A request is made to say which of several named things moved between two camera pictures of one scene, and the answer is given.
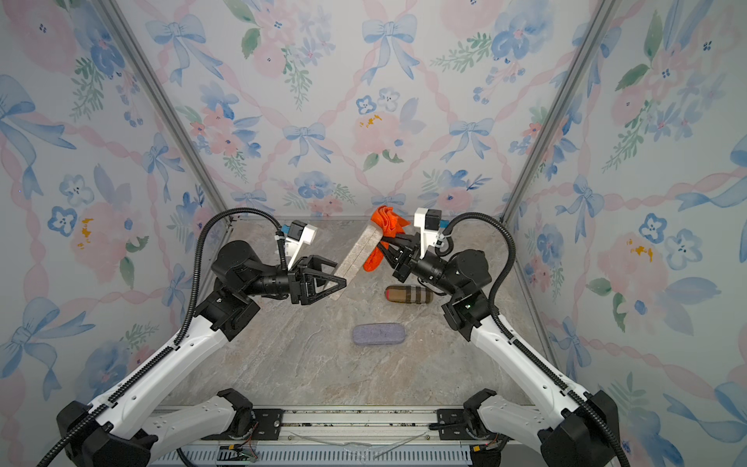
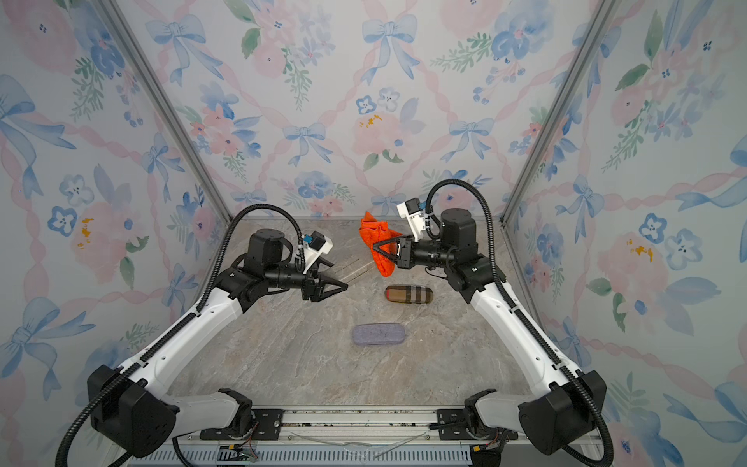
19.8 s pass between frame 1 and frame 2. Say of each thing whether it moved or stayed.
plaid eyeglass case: stayed
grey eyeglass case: moved
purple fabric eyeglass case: stayed
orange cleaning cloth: moved
